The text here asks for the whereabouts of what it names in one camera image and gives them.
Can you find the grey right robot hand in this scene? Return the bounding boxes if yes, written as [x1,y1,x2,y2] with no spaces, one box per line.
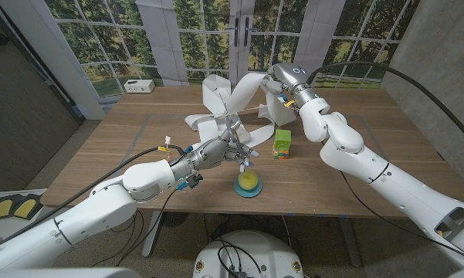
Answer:
[260,63,320,110]

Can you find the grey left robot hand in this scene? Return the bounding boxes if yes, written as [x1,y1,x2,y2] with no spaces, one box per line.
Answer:
[169,131,261,182]

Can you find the grey orange-handled scissors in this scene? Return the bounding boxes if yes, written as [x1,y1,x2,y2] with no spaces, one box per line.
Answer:
[222,113,243,152]

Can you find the white receipt paper strip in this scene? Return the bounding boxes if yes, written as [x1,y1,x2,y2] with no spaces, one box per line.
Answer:
[184,72,298,150]

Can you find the yellow tennis ball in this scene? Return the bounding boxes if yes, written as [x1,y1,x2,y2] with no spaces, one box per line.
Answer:
[237,171,259,191]

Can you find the small blue plate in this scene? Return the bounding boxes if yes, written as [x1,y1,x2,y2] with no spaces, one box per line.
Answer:
[233,175,263,198]

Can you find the green cube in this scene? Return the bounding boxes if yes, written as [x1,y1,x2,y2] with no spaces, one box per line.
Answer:
[273,129,293,151]

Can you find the multicoloured puzzle cube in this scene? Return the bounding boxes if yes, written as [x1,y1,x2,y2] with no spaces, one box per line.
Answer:
[272,144,290,160]

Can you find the white socket box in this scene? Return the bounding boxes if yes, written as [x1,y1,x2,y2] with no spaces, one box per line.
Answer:
[124,79,156,94]

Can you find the white table leg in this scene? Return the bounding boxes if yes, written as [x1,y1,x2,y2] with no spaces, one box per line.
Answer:
[141,211,164,258]

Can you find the printed window forest backdrop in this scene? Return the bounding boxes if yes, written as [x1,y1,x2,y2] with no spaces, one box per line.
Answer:
[44,0,422,97]

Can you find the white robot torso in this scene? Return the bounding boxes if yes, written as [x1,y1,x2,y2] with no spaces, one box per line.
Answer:
[192,230,305,278]

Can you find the grey table leg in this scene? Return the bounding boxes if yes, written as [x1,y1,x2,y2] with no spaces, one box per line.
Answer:
[338,217,363,268]

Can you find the yellow black foot pedal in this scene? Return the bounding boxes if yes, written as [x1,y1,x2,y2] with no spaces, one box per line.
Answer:
[13,194,43,221]
[0,195,15,222]

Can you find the dark brown door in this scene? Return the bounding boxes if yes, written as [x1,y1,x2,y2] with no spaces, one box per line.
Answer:
[0,7,82,193]

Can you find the white floor platform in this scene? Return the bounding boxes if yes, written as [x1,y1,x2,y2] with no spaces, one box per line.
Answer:
[0,188,80,271]

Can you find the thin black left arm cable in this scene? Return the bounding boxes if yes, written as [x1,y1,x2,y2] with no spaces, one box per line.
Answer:
[113,188,178,267]

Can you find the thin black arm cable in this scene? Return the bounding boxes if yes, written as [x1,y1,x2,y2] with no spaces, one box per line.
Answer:
[113,188,178,267]
[339,171,464,266]

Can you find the black torso cable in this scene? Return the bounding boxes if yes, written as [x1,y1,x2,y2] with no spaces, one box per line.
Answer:
[214,237,263,277]

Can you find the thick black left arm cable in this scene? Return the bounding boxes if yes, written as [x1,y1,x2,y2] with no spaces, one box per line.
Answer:
[0,144,186,254]

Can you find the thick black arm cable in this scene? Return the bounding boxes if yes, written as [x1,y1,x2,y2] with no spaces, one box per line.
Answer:
[0,144,186,254]
[307,61,464,151]

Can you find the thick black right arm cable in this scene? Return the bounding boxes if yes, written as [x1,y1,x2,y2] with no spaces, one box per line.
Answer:
[307,61,464,151]

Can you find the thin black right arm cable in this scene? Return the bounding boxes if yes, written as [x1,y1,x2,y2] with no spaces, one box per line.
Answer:
[339,171,464,266]

